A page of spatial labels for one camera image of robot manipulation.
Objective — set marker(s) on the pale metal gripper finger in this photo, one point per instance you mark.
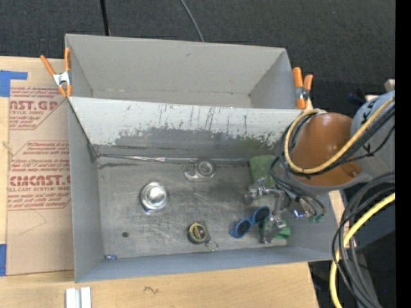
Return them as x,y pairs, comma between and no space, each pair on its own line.
260,189
271,231

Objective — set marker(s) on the bright green sponge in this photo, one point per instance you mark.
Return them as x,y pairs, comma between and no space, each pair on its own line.
284,232

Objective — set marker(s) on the blue sunglasses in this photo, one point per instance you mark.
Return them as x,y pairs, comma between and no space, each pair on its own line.
247,223

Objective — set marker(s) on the black and yellow tape measure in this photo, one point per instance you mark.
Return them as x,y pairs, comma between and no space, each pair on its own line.
197,232

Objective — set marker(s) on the grey metal bin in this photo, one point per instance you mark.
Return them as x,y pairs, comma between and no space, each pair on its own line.
180,204

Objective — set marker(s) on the shiny round glass cup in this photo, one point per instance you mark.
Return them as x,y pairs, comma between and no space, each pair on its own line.
154,196

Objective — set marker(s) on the small blue scrap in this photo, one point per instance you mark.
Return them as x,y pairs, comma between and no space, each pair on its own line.
110,257

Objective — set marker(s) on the brown cardboard board red print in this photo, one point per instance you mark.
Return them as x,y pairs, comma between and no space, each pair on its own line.
35,172

